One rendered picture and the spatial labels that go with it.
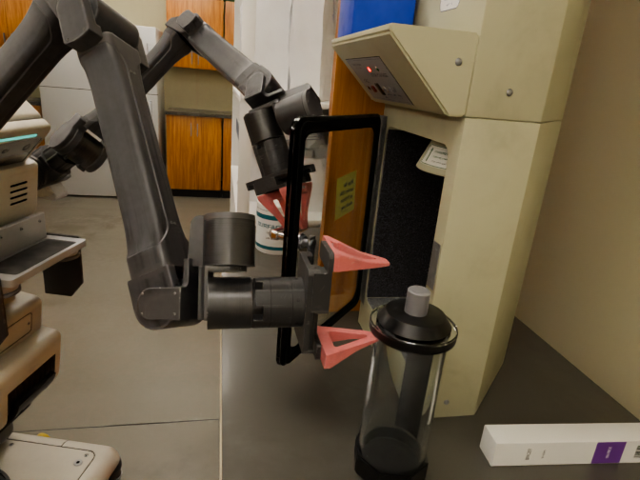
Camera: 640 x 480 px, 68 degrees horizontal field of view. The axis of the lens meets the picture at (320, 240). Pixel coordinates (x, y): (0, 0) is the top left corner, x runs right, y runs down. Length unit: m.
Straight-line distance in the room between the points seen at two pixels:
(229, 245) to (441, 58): 0.34
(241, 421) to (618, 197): 0.79
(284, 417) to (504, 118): 0.54
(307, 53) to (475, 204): 1.30
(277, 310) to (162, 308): 0.12
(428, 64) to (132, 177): 0.38
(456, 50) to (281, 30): 1.39
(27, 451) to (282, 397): 1.15
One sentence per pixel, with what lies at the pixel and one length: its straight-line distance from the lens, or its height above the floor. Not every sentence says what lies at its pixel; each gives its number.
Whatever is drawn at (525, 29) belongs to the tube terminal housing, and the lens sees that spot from 0.68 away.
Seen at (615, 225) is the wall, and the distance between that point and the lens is 1.06.
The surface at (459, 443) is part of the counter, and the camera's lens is 0.80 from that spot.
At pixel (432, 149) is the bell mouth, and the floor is 1.35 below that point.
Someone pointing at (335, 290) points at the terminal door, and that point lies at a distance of 0.90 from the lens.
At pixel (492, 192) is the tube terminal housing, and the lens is 0.69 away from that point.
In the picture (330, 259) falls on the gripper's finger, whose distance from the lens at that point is 0.49.
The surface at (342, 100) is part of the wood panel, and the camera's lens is 0.97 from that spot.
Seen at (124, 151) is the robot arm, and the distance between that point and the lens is 0.62.
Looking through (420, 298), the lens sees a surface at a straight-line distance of 0.58.
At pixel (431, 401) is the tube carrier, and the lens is 0.63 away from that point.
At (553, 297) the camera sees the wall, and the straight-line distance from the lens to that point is 1.19.
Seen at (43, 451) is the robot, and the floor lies 0.28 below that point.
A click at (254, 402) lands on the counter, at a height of 0.94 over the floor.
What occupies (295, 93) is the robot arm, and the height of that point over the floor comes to 1.42.
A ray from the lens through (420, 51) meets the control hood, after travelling 0.62.
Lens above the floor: 1.44
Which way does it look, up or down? 19 degrees down
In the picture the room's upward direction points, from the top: 5 degrees clockwise
